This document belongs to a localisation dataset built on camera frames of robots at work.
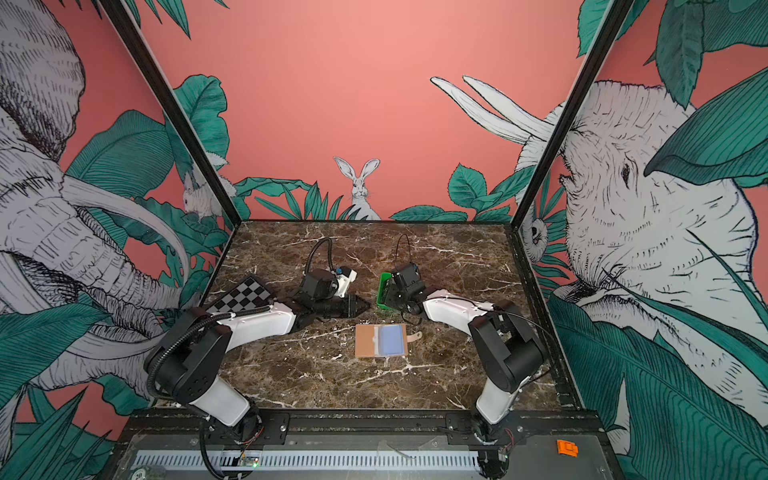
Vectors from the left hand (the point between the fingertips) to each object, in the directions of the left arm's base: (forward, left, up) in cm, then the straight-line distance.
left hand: (370, 302), depth 86 cm
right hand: (+5, -4, -4) cm, 7 cm away
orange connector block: (-37, -47, -7) cm, 60 cm away
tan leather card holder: (-8, -3, -9) cm, 13 cm away
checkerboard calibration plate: (+8, +40, -7) cm, 41 cm away
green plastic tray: (+8, -3, -10) cm, 13 cm away
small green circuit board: (-36, +28, -11) cm, 47 cm away
